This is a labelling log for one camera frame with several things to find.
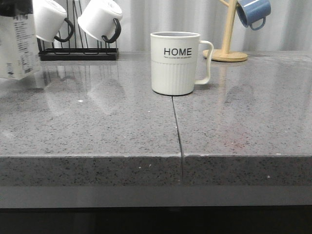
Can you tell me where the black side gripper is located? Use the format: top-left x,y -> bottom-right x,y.
0,0 -> 33,17

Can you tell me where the white blue milk carton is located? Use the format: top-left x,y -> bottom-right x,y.
0,14 -> 40,80

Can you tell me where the cream HOME mug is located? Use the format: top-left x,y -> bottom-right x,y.
150,32 -> 214,96

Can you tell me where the left white hanging mug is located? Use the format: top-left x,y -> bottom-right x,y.
32,0 -> 74,43

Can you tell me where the white hanging mug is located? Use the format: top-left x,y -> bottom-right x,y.
78,0 -> 123,43
32,0 -> 74,43

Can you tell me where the right white hanging mug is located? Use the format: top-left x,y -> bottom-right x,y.
78,0 -> 123,43

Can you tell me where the wooden mug tree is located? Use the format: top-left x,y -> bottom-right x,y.
212,0 -> 248,62

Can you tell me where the blue hanging mug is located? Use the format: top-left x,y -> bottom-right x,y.
236,0 -> 271,31

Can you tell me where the black wire mug rack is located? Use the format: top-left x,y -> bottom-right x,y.
37,0 -> 119,61

